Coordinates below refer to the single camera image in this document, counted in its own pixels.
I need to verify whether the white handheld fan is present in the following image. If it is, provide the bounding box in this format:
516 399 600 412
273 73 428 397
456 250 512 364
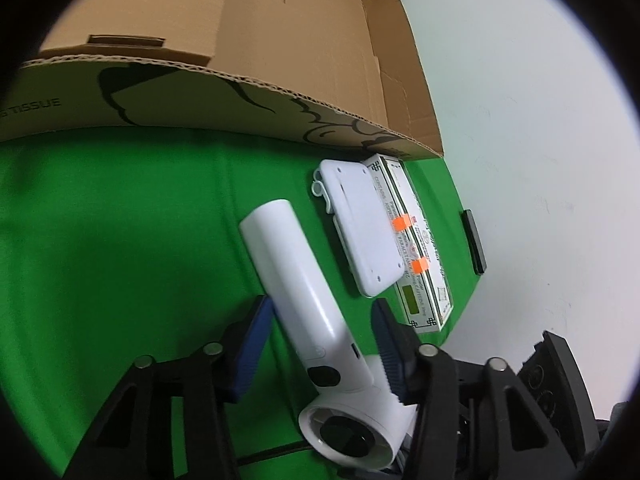
240 200 414 470

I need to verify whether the white green medicine box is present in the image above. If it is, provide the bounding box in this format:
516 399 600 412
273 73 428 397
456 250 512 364
363 155 454 334

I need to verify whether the white plastic case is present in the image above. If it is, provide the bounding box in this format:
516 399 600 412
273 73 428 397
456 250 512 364
311 159 406 298

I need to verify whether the small black flat device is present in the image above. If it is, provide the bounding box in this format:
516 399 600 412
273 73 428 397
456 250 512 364
461 209 487 275

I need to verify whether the large cardboard box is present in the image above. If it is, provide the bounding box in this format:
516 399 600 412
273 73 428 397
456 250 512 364
1 0 444 159

